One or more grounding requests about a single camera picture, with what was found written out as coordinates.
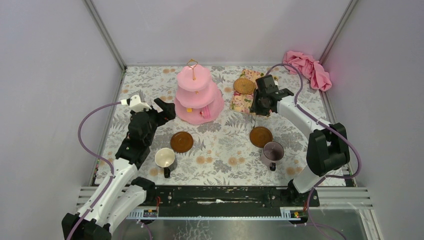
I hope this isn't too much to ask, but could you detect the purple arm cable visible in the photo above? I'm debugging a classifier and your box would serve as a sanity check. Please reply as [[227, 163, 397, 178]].
[[264, 63, 363, 240], [65, 101, 128, 240]]

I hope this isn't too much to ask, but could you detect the brown saucer right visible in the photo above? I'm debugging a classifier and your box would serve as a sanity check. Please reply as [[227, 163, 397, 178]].
[[249, 126, 273, 148]]

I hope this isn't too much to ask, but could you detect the brown saucer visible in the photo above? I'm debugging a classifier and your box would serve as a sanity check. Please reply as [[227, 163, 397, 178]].
[[249, 126, 273, 148], [170, 131, 194, 153]]

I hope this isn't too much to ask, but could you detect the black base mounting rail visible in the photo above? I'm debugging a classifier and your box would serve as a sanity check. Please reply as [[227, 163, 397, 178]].
[[125, 185, 321, 221]]

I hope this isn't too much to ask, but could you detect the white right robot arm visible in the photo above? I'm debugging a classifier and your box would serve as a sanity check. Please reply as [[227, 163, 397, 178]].
[[250, 74, 350, 206]]

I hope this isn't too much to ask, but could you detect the floral rectangular serving tray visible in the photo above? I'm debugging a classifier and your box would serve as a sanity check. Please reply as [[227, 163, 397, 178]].
[[229, 69, 265, 114]]

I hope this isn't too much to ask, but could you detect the cream mug black handle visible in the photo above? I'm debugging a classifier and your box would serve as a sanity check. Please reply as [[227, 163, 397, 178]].
[[154, 147, 178, 179]]

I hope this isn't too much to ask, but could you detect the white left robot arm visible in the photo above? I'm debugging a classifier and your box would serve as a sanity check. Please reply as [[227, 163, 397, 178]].
[[61, 94, 176, 240]]

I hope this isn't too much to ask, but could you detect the mauve mug black handle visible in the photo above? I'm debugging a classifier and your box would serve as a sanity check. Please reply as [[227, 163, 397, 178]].
[[260, 141, 285, 172]]

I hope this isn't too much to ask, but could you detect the pink cake slice toy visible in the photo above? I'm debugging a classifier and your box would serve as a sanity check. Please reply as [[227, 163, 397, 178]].
[[199, 108, 211, 119]]

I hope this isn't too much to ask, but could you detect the round woven brown coaster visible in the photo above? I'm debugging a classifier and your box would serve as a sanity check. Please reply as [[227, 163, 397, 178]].
[[233, 77, 257, 95]]

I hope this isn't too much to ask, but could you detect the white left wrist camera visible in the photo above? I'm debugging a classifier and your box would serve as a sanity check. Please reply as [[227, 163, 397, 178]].
[[120, 94, 153, 113]]

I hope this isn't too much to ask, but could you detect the brown saucer left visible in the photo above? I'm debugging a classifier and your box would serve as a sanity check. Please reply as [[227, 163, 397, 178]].
[[170, 131, 194, 153]]

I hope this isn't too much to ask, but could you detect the pink three-tier cake stand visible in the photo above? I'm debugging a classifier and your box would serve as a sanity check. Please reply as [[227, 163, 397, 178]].
[[174, 59, 224, 125]]

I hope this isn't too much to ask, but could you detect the crumpled pink cloth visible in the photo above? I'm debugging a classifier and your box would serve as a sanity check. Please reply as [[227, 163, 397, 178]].
[[282, 50, 333, 92]]

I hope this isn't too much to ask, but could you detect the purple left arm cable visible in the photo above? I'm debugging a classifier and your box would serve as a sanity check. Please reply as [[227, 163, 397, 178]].
[[65, 101, 128, 240]]

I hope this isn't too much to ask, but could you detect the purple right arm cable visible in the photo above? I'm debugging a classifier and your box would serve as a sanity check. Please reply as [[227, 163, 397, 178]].
[[264, 63, 363, 240]]

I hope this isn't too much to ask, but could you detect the floral tablecloth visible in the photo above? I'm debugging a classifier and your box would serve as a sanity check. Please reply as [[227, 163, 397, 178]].
[[102, 66, 327, 186]]

